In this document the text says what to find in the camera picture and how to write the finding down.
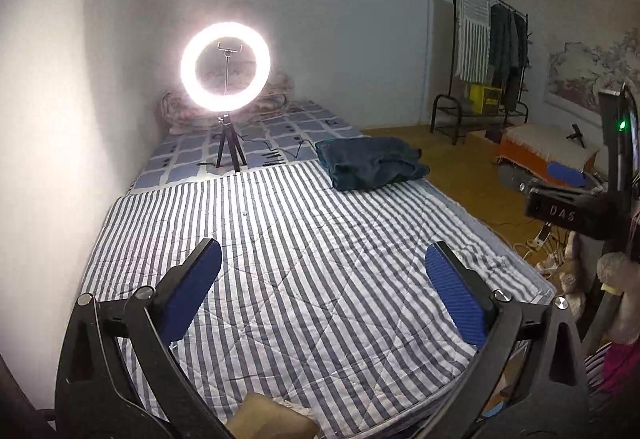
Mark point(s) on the landscape wall poster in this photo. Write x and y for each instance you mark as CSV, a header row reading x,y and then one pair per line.
x,y
590,74

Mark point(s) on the white power strip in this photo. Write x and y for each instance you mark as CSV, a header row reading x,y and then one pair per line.
x,y
540,239

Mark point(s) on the yellow crate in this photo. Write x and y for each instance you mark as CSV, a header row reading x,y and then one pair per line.
x,y
482,99

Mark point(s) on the teal plaid fleece jacket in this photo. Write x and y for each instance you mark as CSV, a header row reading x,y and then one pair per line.
x,y
370,161

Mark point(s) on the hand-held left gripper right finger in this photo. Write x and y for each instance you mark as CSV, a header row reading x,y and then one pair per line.
x,y
457,304

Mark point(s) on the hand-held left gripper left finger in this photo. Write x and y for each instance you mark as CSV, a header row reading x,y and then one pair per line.
x,y
192,299

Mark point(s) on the grey white striped quilt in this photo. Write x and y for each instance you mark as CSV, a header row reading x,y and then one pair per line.
x,y
325,279

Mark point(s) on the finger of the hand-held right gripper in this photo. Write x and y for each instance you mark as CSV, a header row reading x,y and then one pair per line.
x,y
565,173

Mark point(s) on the folded floral blanket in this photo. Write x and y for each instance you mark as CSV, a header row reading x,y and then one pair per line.
x,y
172,111

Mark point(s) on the striped white towel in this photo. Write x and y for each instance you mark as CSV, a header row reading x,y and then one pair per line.
x,y
472,49

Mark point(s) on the orange bench with white cover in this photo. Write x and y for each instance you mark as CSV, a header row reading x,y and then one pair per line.
x,y
540,139

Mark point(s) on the blue checked bedsheet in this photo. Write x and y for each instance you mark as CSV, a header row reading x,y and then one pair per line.
x,y
300,129

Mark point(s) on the person's right hand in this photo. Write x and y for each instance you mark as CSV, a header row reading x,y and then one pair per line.
x,y
622,289

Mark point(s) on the small black phone tripod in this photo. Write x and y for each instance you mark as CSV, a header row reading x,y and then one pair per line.
x,y
576,135

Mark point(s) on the dark hanging coat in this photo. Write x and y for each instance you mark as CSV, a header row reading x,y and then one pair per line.
x,y
507,59

